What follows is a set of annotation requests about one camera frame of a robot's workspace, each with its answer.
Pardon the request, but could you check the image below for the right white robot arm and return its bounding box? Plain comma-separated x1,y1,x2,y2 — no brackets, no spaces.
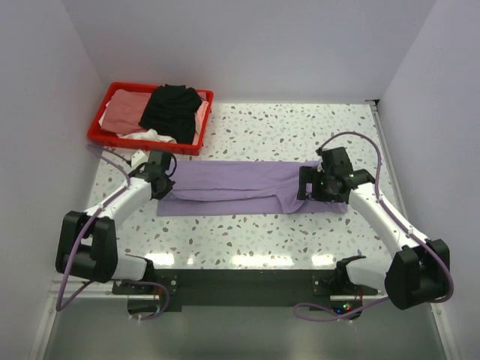
297,147,453,310

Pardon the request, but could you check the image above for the white cream t shirt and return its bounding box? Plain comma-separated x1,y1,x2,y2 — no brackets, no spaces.
116,129,177,144

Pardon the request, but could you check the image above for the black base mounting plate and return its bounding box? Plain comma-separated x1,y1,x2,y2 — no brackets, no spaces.
112,269,362,314

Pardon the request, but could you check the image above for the lavender t shirt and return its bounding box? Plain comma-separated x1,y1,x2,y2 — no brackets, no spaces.
157,160,347,217

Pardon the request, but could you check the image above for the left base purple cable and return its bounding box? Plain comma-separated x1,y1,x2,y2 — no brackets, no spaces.
129,280,172,320

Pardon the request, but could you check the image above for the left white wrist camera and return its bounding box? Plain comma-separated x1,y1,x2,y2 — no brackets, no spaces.
130,150,149,168

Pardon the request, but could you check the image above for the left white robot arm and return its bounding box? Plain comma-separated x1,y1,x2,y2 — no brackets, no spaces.
55,151,177,283

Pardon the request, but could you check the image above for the red plastic tray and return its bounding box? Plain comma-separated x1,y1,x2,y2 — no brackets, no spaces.
86,82,215,156

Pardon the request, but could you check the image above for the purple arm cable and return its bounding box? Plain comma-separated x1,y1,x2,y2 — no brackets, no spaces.
55,145,132,312
292,130,453,322

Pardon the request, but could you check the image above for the black t shirt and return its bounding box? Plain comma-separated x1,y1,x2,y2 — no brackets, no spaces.
139,85,203,145

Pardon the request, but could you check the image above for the light pink t shirt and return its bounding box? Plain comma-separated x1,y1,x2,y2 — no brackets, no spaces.
192,99,209,146

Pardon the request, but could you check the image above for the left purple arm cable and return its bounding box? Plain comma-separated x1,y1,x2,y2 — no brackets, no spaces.
55,145,132,312

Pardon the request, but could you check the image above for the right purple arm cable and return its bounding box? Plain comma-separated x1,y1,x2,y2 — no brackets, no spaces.
292,130,453,322

